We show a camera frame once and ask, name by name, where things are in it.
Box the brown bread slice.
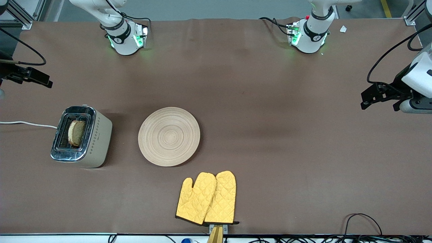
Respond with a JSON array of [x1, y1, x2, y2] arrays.
[[67, 120, 86, 147]]

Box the round beige ribbed plate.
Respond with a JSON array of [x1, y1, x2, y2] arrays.
[[138, 107, 201, 167]]

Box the cream and chrome toaster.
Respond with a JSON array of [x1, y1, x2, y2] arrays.
[[51, 104, 113, 168]]

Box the brown table cover sheet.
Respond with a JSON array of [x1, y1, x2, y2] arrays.
[[0, 18, 432, 236]]

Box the white table edge strip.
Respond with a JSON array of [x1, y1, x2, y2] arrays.
[[0, 233, 432, 243]]

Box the yellow quilted oven mitt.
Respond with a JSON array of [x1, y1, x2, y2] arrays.
[[204, 170, 239, 225], [175, 172, 217, 225]]

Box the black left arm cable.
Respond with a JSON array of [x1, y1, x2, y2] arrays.
[[367, 23, 432, 85]]

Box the white toaster power cord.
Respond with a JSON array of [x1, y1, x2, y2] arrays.
[[0, 121, 58, 129]]

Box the aluminium frame post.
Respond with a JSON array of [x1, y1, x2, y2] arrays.
[[404, 0, 432, 26], [0, 0, 46, 30]]

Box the metal base connector bracket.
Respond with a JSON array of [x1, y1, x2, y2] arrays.
[[287, 22, 301, 46], [133, 24, 149, 48]]

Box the black looped cable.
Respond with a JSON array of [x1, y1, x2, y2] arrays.
[[344, 213, 383, 237]]

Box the black arm base cable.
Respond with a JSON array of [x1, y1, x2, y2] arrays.
[[259, 17, 291, 36], [120, 13, 151, 26]]

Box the black cable bundle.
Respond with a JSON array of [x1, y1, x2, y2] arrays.
[[248, 235, 432, 243]]

